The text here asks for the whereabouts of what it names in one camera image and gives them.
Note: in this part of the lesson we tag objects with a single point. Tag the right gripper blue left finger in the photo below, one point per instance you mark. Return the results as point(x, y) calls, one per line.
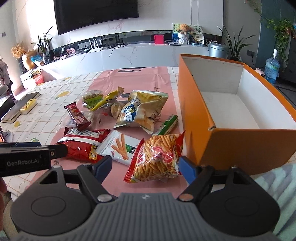
point(91, 178)

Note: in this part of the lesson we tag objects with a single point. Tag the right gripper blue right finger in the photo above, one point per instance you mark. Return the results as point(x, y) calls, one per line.
point(198, 178)

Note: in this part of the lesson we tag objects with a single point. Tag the red chip bag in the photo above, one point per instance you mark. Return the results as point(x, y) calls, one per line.
point(84, 143)

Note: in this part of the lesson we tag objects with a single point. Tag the white spicy strip packet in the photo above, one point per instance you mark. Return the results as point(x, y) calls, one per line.
point(119, 146)

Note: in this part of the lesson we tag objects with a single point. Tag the orange stick snack bag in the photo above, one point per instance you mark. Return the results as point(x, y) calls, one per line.
point(156, 158)

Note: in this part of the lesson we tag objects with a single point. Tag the dark red snack bar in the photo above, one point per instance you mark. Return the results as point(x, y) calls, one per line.
point(81, 122)

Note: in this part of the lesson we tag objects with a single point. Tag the green sausage packet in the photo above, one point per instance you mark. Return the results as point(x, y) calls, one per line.
point(167, 126)

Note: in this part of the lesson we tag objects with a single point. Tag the orange cardboard box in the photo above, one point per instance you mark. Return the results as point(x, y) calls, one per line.
point(255, 151)

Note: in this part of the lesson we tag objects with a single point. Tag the pale yellow chip bag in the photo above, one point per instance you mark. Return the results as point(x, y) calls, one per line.
point(142, 108)

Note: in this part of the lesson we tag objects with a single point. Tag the clear biscuit packet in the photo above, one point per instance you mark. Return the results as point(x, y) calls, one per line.
point(113, 108)

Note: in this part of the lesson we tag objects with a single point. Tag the dark hardcover book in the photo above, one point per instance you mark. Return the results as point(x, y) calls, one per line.
point(10, 110)

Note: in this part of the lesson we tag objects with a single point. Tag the checked lemon tablecloth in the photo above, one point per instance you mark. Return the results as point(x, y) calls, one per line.
point(44, 108)

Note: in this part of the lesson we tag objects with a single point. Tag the yellow duck tissue pack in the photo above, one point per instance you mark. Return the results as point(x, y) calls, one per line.
point(28, 106)

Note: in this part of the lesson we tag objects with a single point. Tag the clear green nut bag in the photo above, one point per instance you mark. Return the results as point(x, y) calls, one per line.
point(91, 98)

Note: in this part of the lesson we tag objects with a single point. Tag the red storage bin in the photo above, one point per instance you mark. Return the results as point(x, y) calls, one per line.
point(38, 79)

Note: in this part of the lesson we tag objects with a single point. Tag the yellow snack packet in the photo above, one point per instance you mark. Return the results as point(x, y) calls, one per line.
point(109, 97)

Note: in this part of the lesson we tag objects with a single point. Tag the golden vase dried flowers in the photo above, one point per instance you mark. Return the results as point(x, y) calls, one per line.
point(23, 56)

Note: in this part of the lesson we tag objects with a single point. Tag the left green potted plant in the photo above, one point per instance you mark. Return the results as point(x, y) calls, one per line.
point(43, 45)

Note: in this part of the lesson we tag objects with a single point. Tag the pink small heater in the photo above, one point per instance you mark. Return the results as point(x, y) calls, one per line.
point(260, 72)

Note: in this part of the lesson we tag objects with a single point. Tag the white wifi router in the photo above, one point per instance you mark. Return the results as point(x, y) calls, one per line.
point(96, 45)

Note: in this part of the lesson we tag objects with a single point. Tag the grey metal trash bin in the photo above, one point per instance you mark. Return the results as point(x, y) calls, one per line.
point(218, 50)

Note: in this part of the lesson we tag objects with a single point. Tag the blue water jug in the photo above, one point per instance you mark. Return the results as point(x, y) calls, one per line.
point(272, 67)

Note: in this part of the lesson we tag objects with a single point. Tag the white tv cabinet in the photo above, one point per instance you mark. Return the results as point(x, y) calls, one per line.
point(130, 56)

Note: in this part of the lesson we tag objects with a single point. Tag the tall green potted plant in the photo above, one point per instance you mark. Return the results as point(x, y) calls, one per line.
point(235, 43)

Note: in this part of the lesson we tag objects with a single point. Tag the teddy bear bouquet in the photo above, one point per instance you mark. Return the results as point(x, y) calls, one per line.
point(183, 34)

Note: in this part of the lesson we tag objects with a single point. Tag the red box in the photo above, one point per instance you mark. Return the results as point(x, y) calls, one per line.
point(158, 39)

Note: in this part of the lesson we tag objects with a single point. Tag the trailing ivy plant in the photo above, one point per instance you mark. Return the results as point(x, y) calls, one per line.
point(284, 30)

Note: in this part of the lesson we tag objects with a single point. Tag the black wall television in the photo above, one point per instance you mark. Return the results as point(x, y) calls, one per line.
point(71, 14)

